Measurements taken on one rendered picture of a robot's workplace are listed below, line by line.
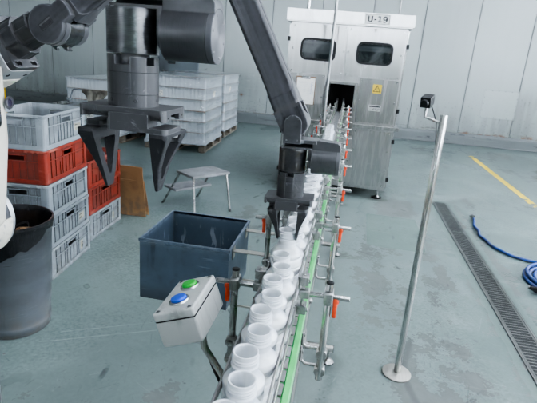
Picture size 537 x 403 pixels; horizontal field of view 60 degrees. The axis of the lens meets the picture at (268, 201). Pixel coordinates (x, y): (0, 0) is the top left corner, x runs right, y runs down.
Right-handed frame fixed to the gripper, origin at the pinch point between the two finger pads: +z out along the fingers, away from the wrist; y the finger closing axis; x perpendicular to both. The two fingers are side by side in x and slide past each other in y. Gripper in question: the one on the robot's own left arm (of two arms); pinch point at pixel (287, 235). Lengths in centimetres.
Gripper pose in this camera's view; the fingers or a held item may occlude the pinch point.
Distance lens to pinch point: 102.7
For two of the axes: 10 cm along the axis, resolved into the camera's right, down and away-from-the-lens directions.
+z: -0.6, 9.6, 2.8
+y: -9.8, -1.0, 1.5
